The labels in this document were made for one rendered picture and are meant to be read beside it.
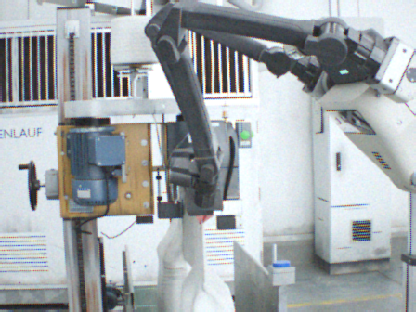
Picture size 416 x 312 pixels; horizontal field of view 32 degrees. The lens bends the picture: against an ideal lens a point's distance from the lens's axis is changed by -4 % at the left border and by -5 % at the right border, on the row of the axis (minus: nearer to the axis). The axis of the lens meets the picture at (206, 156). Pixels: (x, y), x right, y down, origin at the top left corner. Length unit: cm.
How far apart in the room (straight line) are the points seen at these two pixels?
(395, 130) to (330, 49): 31
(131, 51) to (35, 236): 316
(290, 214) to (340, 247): 71
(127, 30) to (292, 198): 459
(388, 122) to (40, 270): 389
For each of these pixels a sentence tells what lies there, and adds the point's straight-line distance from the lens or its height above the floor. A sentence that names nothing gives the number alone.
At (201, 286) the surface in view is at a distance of 224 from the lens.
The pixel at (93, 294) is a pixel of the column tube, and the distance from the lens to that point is 272.
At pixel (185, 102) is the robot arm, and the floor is 139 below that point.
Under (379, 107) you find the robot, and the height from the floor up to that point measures 136.
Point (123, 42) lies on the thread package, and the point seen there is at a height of 160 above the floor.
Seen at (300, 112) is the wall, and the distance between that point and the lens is 681.
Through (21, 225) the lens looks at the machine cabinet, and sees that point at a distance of 540.
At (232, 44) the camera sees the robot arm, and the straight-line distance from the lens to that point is 229.
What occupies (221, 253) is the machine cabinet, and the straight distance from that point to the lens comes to 544.
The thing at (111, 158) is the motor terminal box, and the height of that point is 124.
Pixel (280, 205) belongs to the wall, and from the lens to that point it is 681.
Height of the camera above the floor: 135
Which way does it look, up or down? 3 degrees down
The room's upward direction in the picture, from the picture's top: 2 degrees counter-clockwise
